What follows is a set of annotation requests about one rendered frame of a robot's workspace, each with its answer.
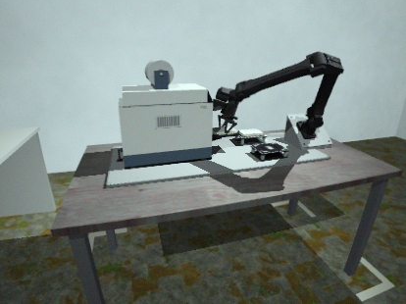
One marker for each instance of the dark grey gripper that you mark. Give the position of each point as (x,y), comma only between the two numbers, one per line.
(228,120)

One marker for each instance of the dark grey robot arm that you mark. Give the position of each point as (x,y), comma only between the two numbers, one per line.
(324,64)

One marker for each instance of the white foil roll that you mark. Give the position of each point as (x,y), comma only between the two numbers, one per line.
(159,65)

